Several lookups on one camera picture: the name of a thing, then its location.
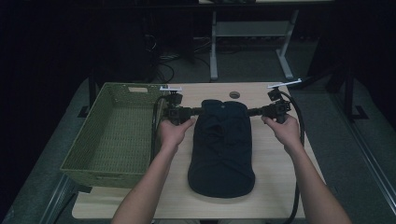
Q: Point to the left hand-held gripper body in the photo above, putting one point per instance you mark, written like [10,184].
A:
[176,112]

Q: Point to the grey metal floor rail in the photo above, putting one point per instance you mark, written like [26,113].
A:
[59,196]

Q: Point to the black metal stand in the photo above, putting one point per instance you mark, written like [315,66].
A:
[349,99]

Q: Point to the blue knit garment white print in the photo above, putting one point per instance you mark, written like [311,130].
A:
[221,155]

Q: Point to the green woven basket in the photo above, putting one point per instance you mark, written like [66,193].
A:
[118,140]

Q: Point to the white metal desk frame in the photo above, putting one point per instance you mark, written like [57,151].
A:
[249,28]

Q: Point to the person's left hand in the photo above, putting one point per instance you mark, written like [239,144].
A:
[172,133]

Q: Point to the person's right hand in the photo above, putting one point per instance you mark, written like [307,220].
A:
[286,132]

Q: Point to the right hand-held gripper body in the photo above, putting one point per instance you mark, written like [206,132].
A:
[277,109]

